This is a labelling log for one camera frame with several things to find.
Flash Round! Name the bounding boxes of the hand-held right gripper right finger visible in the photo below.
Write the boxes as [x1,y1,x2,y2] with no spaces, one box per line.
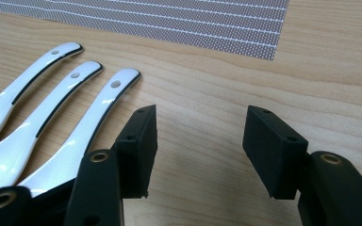
[241,105,309,201]

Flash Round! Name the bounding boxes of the grey woven placemat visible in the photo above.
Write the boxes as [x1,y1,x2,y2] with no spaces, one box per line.
[0,0,291,61]

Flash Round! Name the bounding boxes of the white ceramic spoon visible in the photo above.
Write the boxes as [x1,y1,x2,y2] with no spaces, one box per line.
[0,60,105,196]
[0,41,85,151]
[17,68,141,198]

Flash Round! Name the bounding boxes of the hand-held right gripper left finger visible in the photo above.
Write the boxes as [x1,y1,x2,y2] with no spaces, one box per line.
[111,104,158,200]

